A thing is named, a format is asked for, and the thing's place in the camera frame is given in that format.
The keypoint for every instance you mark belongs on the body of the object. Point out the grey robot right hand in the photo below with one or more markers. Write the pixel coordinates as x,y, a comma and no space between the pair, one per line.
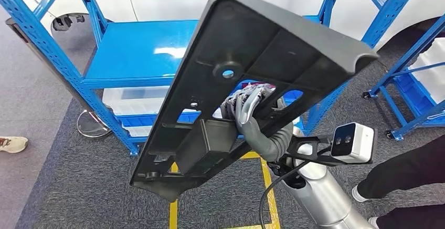
247,116

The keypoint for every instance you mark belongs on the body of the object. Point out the person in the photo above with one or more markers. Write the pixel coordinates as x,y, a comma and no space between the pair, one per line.
12,144
399,175

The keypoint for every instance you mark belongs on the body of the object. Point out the blue metal shelf rack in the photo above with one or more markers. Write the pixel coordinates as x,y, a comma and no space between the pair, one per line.
139,50
406,57

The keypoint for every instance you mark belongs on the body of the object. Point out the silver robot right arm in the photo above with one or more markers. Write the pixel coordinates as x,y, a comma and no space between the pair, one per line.
323,199

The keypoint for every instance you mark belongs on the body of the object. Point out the black stanchion with chrome base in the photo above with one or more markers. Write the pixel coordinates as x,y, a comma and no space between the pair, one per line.
94,124

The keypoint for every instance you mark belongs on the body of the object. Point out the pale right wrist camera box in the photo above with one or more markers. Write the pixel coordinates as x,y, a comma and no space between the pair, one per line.
358,144

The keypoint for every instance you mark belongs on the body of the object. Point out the black plastic mounting plate part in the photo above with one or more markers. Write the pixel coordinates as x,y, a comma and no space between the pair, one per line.
250,39

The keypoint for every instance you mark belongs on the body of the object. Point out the yellow floor tape square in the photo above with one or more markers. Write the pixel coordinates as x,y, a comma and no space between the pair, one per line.
271,199

